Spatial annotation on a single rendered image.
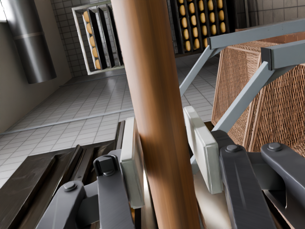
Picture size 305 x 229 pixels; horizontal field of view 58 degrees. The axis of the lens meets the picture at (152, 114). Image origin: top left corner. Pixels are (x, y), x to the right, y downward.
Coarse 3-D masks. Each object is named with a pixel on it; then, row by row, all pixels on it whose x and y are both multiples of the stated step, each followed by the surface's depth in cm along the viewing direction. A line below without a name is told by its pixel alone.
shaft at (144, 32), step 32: (128, 0) 14; (160, 0) 14; (128, 32) 15; (160, 32) 15; (128, 64) 15; (160, 64) 15; (160, 96) 15; (160, 128) 16; (160, 160) 17; (160, 192) 18; (192, 192) 18; (160, 224) 19; (192, 224) 19
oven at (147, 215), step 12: (96, 144) 183; (36, 156) 183; (48, 156) 180; (60, 156) 180; (84, 156) 169; (84, 168) 154; (144, 168) 186; (72, 180) 142; (84, 180) 146; (144, 180) 171; (144, 192) 157; (144, 216) 133; (276, 216) 93; (144, 228) 124; (156, 228) 192
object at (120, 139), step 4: (124, 120) 173; (124, 124) 167; (120, 128) 161; (124, 128) 163; (120, 132) 155; (120, 136) 149; (120, 140) 143; (120, 144) 138; (116, 148) 136; (120, 148) 134; (132, 208) 115; (132, 212) 112
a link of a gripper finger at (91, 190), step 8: (112, 152) 17; (120, 152) 17; (120, 168) 15; (88, 184) 14; (96, 184) 14; (88, 192) 13; (96, 192) 13; (88, 200) 13; (96, 200) 13; (128, 200) 14; (80, 208) 13; (88, 208) 13; (96, 208) 13; (80, 216) 13; (88, 216) 13; (96, 216) 13; (80, 224) 13; (88, 224) 13
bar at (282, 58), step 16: (240, 32) 99; (256, 32) 99; (272, 32) 99; (288, 32) 100; (208, 48) 101; (224, 48) 102; (272, 48) 54; (288, 48) 53; (304, 48) 53; (272, 64) 54; (288, 64) 54; (256, 80) 56; (272, 80) 57; (240, 96) 58; (240, 112) 58; (224, 128) 59; (192, 160) 61
